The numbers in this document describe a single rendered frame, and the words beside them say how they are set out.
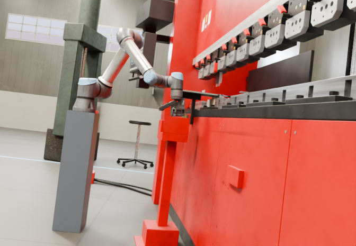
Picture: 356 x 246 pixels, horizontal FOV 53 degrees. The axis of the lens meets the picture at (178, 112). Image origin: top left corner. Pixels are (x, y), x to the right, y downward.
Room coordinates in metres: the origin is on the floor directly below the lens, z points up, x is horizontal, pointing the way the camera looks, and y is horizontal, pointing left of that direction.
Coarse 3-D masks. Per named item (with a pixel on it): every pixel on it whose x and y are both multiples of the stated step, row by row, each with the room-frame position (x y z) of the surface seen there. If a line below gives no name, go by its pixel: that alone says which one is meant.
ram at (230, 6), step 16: (208, 0) 2.98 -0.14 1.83; (224, 0) 2.46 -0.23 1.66; (240, 0) 2.09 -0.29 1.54; (256, 0) 1.81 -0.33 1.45; (288, 0) 1.44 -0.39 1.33; (224, 16) 2.41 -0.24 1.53; (240, 16) 2.05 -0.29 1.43; (256, 16) 1.78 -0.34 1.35; (208, 32) 2.84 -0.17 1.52; (224, 32) 2.36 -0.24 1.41; (240, 32) 2.02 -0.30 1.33
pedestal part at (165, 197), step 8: (168, 144) 2.25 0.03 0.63; (176, 144) 2.26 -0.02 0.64; (168, 152) 2.25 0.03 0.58; (168, 160) 2.25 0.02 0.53; (168, 168) 2.25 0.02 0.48; (168, 176) 2.25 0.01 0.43; (168, 184) 2.25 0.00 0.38; (160, 192) 2.30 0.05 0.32; (168, 192) 2.25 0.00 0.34; (160, 200) 2.26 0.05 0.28; (168, 200) 2.26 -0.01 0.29; (160, 208) 2.25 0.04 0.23; (168, 208) 2.26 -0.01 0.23; (160, 216) 2.25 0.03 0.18; (160, 224) 2.25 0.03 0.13
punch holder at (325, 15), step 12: (324, 0) 1.16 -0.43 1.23; (336, 0) 1.09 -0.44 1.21; (312, 12) 1.23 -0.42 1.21; (324, 12) 1.15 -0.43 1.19; (336, 12) 1.09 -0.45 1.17; (348, 12) 1.09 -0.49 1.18; (312, 24) 1.22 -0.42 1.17; (324, 24) 1.18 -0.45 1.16; (336, 24) 1.16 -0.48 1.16; (348, 24) 1.15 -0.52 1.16
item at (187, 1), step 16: (176, 0) 3.42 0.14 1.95; (192, 0) 3.34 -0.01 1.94; (176, 16) 3.32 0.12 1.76; (192, 16) 3.35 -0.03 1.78; (176, 32) 3.32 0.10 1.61; (192, 32) 3.35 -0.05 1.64; (176, 48) 3.33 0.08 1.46; (192, 48) 3.35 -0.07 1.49; (176, 64) 3.33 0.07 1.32; (192, 64) 3.35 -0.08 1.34; (256, 64) 3.45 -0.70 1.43; (192, 80) 3.36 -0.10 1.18; (208, 80) 3.38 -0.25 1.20; (224, 80) 3.41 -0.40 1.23; (240, 80) 3.43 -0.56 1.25; (160, 144) 3.35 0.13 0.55; (160, 160) 3.32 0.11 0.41; (160, 176) 3.33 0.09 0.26
